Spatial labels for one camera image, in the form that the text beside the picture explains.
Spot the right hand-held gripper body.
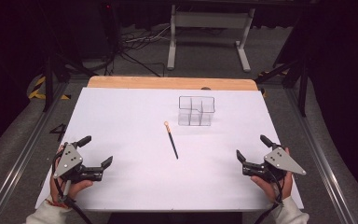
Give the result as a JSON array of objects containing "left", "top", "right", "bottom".
[{"left": 241, "top": 147, "right": 308, "bottom": 183}]

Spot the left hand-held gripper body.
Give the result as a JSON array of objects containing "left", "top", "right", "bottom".
[{"left": 52, "top": 143, "right": 104, "bottom": 184}]

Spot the person's right hand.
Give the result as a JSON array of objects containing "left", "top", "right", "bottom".
[{"left": 250, "top": 147, "right": 295, "bottom": 203}]

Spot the person's left hand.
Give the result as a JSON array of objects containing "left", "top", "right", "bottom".
[{"left": 48, "top": 144, "right": 94, "bottom": 203}]

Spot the red wrist band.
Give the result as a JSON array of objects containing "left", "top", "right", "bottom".
[{"left": 47, "top": 199, "right": 70, "bottom": 209}]

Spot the white board table cover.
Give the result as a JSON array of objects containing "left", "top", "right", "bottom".
[{"left": 34, "top": 87, "right": 305, "bottom": 213}]

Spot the clear acrylic pen holder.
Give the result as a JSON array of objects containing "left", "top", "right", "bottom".
[{"left": 177, "top": 95, "right": 216, "bottom": 127}]

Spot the black pencil with orange end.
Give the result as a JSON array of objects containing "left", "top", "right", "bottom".
[{"left": 163, "top": 120, "right": 179, "bottom": 161}]

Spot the yellow black floor tape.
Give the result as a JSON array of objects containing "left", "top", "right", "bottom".
[{"left": 27, "top": 76, "right": 73, "bottom": 102}]

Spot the black tripod stand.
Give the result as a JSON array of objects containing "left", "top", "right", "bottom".
[
  {"left": 254, "top": 46, "right": 312, "bottom": 119},
  {"left": 41, "top": 50, "right": 101, "bottom": 114}
]

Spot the person's dark clothing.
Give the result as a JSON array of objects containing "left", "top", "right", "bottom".
[{"left": 106, "top": 212, "right": 244, "bottom": 224}]

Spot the wooden table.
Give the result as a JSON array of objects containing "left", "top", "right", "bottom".
[{"left": 87, "top": 76, "right": 259, "bottom": 91}]

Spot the black device with red light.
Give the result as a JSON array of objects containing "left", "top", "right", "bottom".
[{"left": 100, "top": 1, "right": 120, "bottom": 43}]

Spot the white metal stand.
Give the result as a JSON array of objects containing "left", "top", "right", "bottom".
[{"left": 166, "top": 4, "right": 256, "bottom": 74}]

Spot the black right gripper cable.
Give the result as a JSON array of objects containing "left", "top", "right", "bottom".
[{"left": 253, "top": 169, "right": 285, "bottom": 224}]

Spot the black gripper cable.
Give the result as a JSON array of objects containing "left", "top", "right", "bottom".
[
  {"left": 253, "top": 169, "right": 285, "bottom": 224},
  {"left": 51, "top": 148, "right": 93, "bottom": 224}
]

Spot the aluminium floor rail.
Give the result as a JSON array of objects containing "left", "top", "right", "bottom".
[
  {"left": 0, "top": 81, "right": 71, "bottom": 224},
  {"left": 282, "top": 86, "right": 358, "bottom": 224}
]

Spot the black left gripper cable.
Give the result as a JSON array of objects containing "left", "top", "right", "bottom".
[{"left": 51, "top": 148, "right": 93, "bottom": 224}]

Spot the bundle of floor cables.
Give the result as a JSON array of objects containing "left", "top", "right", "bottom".
[{"left": 117, "top": 23, "right": 172, "bottom": 77}]

